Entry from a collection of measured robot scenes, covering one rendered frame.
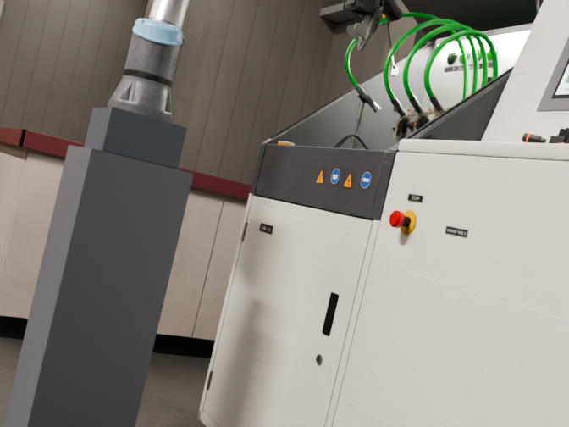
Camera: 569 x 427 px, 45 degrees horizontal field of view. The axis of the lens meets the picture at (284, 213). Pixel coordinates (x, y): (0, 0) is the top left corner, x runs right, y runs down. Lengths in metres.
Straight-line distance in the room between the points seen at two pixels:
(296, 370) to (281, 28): 4.29
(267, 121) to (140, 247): 4.14
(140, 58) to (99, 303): 0.56
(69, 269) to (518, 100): 1.08
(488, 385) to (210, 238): 2.08
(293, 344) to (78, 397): 0.54
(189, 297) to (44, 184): 0.81
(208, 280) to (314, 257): 1.47
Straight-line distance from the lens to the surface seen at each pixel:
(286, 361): 1.81
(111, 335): 1.62
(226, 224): 3.17
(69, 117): 7.91
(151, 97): 1.63
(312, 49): 5.89
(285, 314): 1.84
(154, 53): 1.65
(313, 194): 1.82
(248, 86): 5.59
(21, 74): 7.84
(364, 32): 1.92
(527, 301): 1.22
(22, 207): 2.91
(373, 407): 1.50
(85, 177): 1.54
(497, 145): 1.34
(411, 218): 1.47
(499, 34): 2.23
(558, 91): 1.65
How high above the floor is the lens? 0.77
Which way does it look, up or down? level
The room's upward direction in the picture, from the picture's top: 13 degrees clockwise
